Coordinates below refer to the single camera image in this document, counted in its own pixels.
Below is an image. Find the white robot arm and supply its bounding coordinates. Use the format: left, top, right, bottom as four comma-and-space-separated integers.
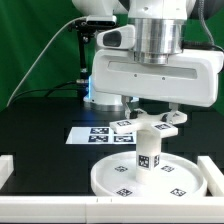
91, 0, 224, 107

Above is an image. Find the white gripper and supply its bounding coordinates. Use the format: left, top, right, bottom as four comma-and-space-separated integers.
92, 49, 224, 123

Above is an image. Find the white round table top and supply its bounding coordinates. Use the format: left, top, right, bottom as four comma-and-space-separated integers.
91, 151, 207, 199

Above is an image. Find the white cross-shaped table base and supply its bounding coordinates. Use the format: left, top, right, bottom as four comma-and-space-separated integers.
109, 109, 187, 138

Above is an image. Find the white marker sheet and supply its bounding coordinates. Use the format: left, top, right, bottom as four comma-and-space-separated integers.
66, 127, 136, 145

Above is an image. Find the white front fence rail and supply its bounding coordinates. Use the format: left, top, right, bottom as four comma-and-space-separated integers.
0, 196, 224, 224

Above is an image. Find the white fence rail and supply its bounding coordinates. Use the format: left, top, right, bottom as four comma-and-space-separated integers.
197, 156, 224, 197
0, 196, 224, 224

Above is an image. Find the white left fence block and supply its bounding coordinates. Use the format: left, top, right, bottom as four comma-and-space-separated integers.
0, 155, 14, 189

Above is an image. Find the black cable on table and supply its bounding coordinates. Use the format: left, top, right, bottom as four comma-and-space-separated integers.
6, 79, 91, 107

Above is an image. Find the white right fence rail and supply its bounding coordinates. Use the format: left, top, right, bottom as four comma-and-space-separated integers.
197, 156, 224, 197

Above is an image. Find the white camera cable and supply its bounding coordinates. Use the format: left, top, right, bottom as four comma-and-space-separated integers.
6, 16, 88, 108

